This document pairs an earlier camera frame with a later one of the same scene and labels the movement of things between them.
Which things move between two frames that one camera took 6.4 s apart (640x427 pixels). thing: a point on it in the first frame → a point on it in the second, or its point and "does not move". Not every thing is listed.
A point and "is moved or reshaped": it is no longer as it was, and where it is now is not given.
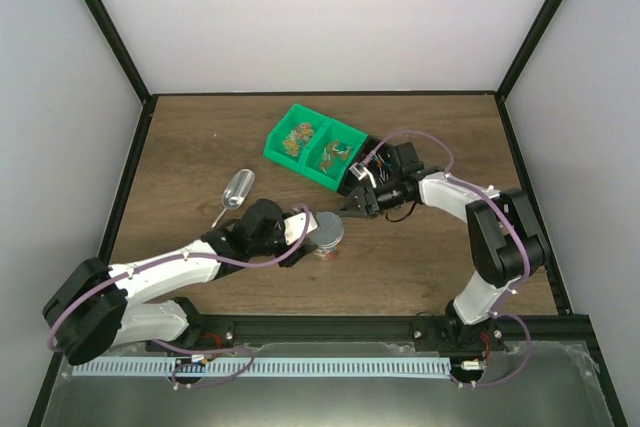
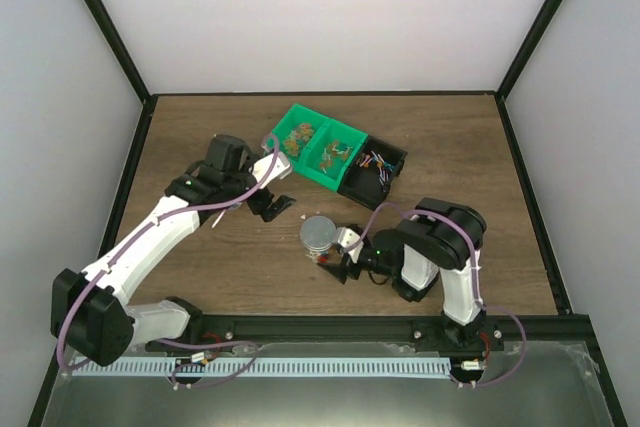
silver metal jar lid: x=330 y=231 is moved or reshaped
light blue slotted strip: x=265 y=367 does not move
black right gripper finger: x=355 y=212 → x=338 y=270
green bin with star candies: x=294 y=136 does not move
